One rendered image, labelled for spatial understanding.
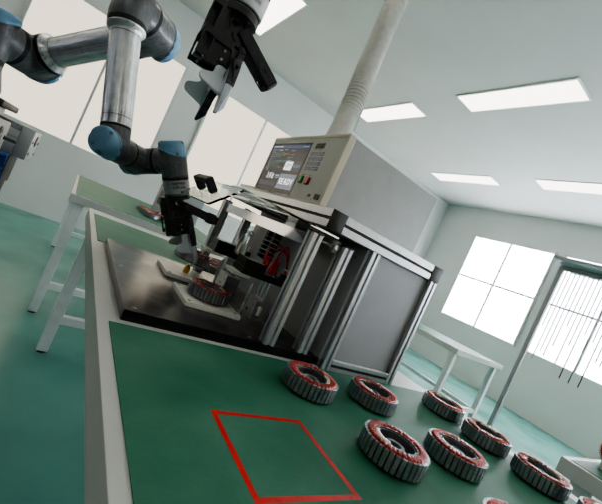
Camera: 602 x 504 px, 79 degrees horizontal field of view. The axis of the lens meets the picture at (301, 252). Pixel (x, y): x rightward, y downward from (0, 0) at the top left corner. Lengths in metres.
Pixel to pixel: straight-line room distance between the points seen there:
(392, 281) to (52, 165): 5.04
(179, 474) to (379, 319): 0.72
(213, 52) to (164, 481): 0.64
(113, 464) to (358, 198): 0.80
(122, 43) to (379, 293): 0.92
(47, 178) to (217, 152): 2.21
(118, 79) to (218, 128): 4.81
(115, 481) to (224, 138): 5.64
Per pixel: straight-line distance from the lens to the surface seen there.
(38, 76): 1.54
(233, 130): 5.96
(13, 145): 1.38
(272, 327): 0.85
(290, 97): 6.41
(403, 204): 1.12
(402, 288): 1.05
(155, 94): 5.73
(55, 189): 5.65
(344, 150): 0.97
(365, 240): 0.90
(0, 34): 1.43
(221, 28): 0.78
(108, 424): 0.48
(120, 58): 1.14
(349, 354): 1.02
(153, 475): 0.43
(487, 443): 1.06
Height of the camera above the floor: 1.00
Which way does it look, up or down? 1 degrees down
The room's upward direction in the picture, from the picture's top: 24 degrees clockwise
